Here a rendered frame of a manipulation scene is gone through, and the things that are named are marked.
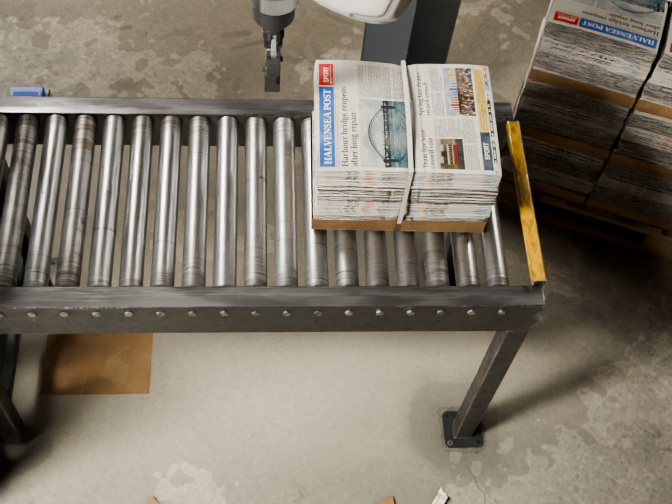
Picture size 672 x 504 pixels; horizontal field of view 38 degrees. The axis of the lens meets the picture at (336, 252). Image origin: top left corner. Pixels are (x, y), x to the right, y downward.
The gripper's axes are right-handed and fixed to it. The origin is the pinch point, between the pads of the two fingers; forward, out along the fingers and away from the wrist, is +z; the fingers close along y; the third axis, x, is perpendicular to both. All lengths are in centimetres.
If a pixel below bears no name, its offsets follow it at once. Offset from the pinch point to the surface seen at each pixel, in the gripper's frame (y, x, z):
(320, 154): -10.4, -9.7, 10.7
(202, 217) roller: -10.5, 14.7, 34.1
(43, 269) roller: -23, 47, 34
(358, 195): -14.0, -17.9, 19.8
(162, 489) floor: -46, 28, 114
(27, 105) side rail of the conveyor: 19, 55, 34
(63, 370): -11, 57, 114
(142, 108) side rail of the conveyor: 19.0, 29.4, 33.6
